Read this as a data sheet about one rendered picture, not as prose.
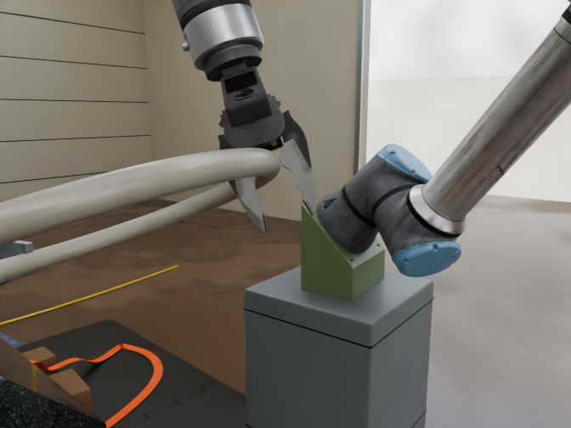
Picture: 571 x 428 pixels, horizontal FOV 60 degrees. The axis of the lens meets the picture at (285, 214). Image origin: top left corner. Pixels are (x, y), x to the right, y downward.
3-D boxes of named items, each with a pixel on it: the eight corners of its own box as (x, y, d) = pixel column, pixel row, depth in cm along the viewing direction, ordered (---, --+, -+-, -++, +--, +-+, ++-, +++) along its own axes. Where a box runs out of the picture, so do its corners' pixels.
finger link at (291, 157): (330, 202, 64) (291, 142, 64) (334, 201, 58) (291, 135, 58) (310, 216, 64) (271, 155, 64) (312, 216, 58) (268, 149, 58)
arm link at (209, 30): (250, -5, 56) (169, 24, 56) (264, 36, 56) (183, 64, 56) (256, 25, 65) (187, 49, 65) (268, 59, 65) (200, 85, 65)
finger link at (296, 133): (321, 161, 59) (281, 99, 59) (322, 160, 58) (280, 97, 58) (288, 183, 59) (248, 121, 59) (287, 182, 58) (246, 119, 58)
